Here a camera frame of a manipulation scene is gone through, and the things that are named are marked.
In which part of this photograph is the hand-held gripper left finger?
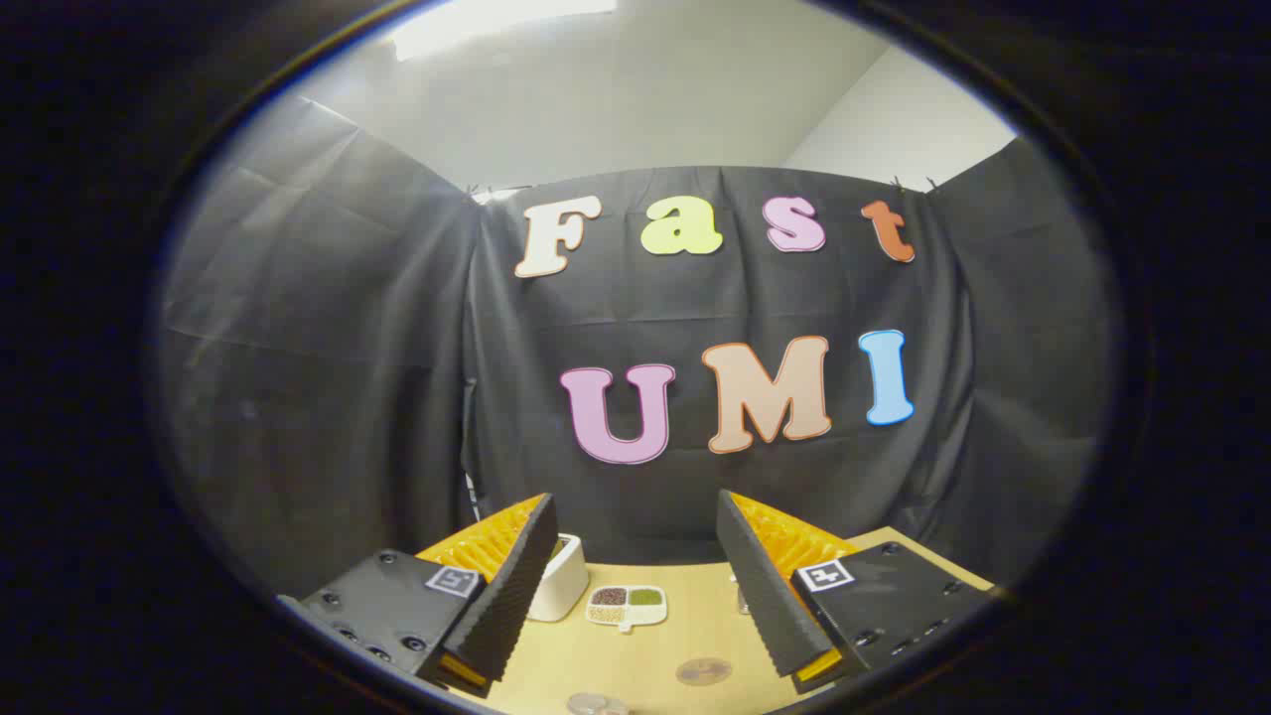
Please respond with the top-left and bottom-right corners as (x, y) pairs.
(278, 493), (560, 698)

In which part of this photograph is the wooden table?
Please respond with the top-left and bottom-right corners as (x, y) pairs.
(467, 526), (994, 715)

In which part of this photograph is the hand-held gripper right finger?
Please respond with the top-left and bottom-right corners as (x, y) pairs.
(715, 489), (1004, 694)

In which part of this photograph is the white divided grain dish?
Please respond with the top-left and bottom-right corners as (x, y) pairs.
(585, 585), (668, 634)

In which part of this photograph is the ceiling light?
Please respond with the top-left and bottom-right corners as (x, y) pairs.
(390, 0), (619, 63)

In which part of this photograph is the white rectangular container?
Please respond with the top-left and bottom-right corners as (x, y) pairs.
(526, 533), (590, 623)

